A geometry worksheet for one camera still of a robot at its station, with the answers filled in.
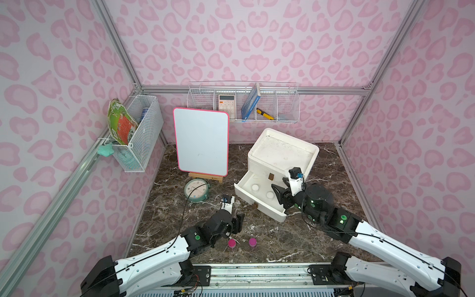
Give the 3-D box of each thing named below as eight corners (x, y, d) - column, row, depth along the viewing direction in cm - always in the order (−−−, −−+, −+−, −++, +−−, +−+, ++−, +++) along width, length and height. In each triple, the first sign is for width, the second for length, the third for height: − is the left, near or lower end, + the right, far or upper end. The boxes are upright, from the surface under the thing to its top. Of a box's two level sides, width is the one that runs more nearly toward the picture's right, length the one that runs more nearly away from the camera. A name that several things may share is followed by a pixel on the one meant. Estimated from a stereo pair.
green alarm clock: (183, 202, 96) (182, 199, 94) (188, 181, 104) (187, 178, 102) (207, 202, 96) (206, 199, 94) (210, 181, 104) (209, 178, 102)
